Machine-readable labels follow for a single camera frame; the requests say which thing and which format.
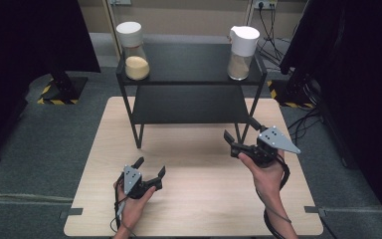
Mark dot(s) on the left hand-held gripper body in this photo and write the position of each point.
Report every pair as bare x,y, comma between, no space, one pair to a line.
132,181

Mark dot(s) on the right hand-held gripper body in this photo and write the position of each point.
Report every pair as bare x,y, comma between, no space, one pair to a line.
272,142

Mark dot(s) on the black two-tier shelf rack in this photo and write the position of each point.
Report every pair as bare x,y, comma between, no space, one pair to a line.
189,99

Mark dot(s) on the glass jar white spout lid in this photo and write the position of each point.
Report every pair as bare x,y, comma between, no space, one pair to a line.
242,49

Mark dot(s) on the person's left hand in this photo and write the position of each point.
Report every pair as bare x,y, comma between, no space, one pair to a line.
136,209

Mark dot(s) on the person's right hand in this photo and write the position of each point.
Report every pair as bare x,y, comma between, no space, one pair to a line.
267,177

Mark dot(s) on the black stand striped base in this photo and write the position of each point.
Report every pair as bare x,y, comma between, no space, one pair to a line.
63,89
290,94

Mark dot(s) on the grey tape strip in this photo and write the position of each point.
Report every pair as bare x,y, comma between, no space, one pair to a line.
313,209
71,212

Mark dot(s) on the dark curtain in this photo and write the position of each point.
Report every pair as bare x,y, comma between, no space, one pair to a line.
20,66
361,83

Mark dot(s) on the white wall power outlet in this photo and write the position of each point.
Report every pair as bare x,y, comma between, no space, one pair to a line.
265,4

